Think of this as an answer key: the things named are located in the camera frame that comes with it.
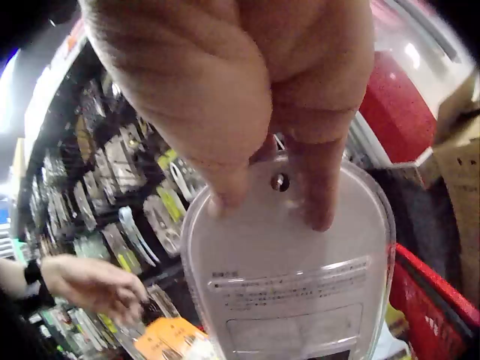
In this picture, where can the full shop shelf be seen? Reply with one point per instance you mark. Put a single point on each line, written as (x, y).
(97, 168)

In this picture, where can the person's left fingers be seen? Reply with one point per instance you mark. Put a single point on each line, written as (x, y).
(129, 300)

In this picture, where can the brown cardboard box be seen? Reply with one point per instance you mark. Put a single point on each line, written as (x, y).
(459, 168)

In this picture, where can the person's right fingers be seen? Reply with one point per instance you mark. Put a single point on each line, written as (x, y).
(318, 187)

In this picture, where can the clear plastic blister pack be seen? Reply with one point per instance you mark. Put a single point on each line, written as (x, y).
(285, 247)

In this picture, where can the black wrist band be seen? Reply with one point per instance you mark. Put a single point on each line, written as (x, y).
(34, 275)

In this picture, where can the person's right thumb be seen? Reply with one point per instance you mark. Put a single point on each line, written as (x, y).
(221, 161)

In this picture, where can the red shopping basket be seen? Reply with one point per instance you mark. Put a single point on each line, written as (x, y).
(431, 303)

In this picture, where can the person's right hand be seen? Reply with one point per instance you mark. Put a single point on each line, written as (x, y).
(210, 75)

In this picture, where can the orange packet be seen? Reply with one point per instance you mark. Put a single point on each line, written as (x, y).
(168, 337)

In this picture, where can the person's left hand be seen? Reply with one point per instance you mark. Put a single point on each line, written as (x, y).
(82, 281)

